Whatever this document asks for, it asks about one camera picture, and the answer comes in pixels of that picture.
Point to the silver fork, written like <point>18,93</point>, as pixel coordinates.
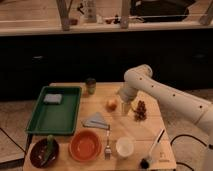
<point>107,150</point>

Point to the dark brown bowl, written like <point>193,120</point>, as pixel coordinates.
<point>38,151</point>

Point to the white cup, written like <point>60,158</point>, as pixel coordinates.
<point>124,147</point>

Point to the green cucumber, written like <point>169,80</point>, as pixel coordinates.
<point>49,149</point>

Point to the green plastic tray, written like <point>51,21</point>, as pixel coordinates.
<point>56,119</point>

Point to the red orange bowl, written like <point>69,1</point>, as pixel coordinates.
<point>85,146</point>

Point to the wooden shelf with clutter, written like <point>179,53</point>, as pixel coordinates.
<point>41,17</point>

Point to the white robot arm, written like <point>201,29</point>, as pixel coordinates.
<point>197,110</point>

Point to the yellow banana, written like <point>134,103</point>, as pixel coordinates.
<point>134,105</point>

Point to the dark red grapes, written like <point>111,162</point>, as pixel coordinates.
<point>140,112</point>

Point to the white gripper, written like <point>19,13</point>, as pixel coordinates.
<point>127,95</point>

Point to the black white brush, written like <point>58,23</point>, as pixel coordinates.
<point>146,161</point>

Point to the grey folded cloth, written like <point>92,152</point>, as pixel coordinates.
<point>96,120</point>

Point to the orange apple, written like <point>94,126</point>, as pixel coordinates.
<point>111,104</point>

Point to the green jar with lid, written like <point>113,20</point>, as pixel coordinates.
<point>91,85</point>

